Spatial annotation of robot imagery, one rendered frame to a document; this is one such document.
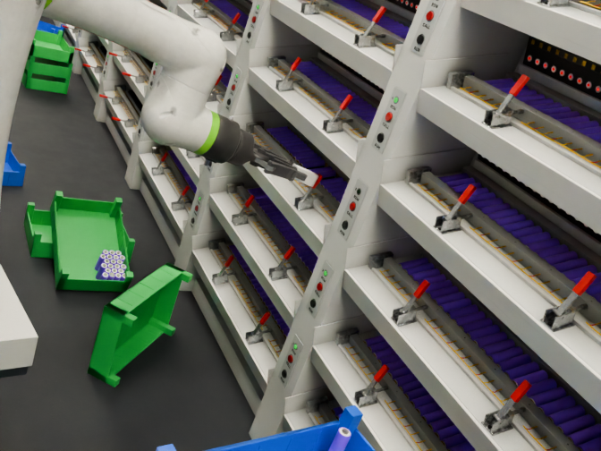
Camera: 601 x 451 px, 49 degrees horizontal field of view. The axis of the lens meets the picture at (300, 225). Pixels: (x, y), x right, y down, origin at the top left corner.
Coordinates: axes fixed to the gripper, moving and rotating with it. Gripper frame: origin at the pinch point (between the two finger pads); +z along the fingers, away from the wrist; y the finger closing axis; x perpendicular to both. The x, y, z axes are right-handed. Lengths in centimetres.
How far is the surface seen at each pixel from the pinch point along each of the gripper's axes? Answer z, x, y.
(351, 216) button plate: -0.2, 1.5, 21.3
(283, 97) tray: -1.6, 10.8, -21.5
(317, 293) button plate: 4.2, -17.4, 20.7
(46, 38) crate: -7, -47, -245
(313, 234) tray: 2.4, -8.4, 11.2
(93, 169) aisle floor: 3, -63, -128
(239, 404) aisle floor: 16, -60, 7
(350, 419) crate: -21, -12, 67
